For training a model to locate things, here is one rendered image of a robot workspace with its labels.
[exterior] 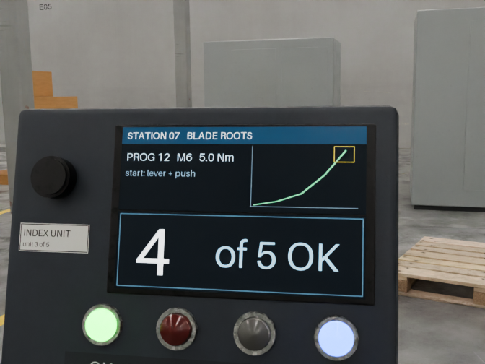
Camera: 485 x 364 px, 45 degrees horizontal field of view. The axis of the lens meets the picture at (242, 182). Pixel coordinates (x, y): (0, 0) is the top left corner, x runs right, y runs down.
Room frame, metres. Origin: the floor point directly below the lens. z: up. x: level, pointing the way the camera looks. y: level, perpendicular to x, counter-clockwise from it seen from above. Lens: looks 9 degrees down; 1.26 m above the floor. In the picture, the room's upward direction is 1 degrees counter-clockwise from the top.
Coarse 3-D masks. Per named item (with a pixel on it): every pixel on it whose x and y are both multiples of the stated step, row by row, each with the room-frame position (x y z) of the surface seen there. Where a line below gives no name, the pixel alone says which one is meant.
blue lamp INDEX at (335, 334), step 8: (328, 320) 0.34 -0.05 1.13; (336, 320) 0.34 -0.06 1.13; (344, 320) 0.34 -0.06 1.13; (320, 328) 0.34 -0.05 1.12; (328, 328) 0.33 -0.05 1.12; (336, 328) 0.33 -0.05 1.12; (344, 328) 0.33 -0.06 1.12; (352, 328) 0.34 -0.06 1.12; (320, 336) 0.33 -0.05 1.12; (328, 336) 0.33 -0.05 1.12; (336, 336) 0.33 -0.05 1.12; (344, 336) 0.33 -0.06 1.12; (352, 336) 0.33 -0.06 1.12; (320, 344) 0.33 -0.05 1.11; (328, 344) 0.33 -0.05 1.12; (336, 344) 0.33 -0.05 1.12; (344, 344) 0.33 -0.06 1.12; (352, 344) 0.33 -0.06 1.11; (320, 352) 0.33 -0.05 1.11; (328, 352) 0.33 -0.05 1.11; (336, 352) 0.33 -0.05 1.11; (344, 352) 0.33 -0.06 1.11; (352, 352) 0.33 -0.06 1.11
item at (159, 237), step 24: (120, 216) 0.38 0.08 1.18; (144, 216) 0.38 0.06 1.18; (168, 216) 0.37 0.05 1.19; (120, 240) 0.38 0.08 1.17; (144, 240) 0.37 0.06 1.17; (168, 240) 0.37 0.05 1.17; (120, 264) 0.37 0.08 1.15; (144, 264) 0.37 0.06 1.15; (168, 264) 0.37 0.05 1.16; (144, 288) 0.36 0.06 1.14; (168, 288) 0.36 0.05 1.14
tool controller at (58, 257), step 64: (64, 128) 0.40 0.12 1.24; (128, 128) 0.39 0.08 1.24; (192, 128) 0.39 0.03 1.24; (256, 128) 0.38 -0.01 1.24; (320, 128) 0.37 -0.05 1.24; (384, 128) 0.37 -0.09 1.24; (64, 192) 0.38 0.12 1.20; (128, 192) 0.38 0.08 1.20; (192, 192) 0.38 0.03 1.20; (256, 192) 0.37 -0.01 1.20; (320, 192) 0.36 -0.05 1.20; (384, 192) 0.36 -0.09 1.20; (64, 256) 0.38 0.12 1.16; (192, 256) 0.36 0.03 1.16; (256, 256) 0.36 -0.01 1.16; (320, 256) 0.35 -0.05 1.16; (384, 256) 0.35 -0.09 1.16; (64, 320) 0.37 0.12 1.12; (128, 320) 0.36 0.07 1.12; (320, 320) 0.34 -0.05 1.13; (384, 320) 0.34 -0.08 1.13
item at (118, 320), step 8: (104, 304) 0.37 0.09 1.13; (88, 312) 0.36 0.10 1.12; (96, 312) 0.36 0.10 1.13; (104, 312) 0.36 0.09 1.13; (112, 312) 0.36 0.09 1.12; (88, 320) 0.36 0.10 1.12; (96, 320) 0.36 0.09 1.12; (104, 320) 0.36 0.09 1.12; (112, 320) 0.36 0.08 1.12; (120, 320) 0.36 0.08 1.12; (88, 328) 0.36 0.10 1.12; (96, 328) 0.36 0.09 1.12; (104, 328) 0.35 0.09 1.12; (112, 328) 0.36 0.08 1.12; (120, 328) 0.36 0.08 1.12; (88, 336) 0.36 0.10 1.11; (96, 336) 0.35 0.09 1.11; (104, 336) 0.35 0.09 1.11; (112, 336) 0.36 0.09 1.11; (96, 344) 0.36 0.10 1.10; (104, 344) 0.36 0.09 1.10
